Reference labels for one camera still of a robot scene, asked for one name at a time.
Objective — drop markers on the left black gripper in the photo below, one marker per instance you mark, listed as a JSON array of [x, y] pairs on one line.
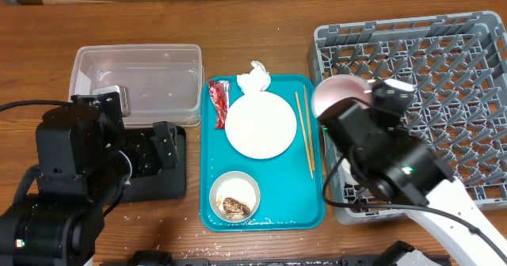
[[166, 142]]

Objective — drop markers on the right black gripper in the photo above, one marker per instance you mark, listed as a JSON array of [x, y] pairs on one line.
[[395, 122]]

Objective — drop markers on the small white pink bowl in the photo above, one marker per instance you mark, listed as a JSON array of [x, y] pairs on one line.
[[336, 89]]

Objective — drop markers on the wooden chopstick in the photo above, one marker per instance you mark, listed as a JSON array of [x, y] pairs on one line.
[[310, 140], [304, 134]]

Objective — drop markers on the large white plate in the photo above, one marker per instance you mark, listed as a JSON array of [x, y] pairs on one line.
[[260, 125]]

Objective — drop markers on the white paper cup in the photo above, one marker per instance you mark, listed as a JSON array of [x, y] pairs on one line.
[[346, 173]]

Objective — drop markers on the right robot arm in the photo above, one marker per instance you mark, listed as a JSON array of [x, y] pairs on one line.
[[402, 172]]

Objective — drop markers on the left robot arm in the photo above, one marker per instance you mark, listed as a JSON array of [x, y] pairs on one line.
[[87, 158]]

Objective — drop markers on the black waste bin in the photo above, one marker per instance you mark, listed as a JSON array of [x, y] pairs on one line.
[[149, 180]]

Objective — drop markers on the clear plastic bin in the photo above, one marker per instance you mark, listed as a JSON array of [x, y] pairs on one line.
[[164, 81]]

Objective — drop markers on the red foil wrapper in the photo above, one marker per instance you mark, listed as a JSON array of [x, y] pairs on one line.
[[220, 96]]

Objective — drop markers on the metal bowl with food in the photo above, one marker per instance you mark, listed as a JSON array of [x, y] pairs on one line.
[[234, 197]]

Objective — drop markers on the teal plastic tray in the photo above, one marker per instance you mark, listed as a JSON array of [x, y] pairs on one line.
[[290, 194]]

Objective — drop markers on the crumpled white napkin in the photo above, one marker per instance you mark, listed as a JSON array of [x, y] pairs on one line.
[[257, 80]]

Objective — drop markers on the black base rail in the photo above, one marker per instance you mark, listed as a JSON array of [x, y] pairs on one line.
[[398, 254]]

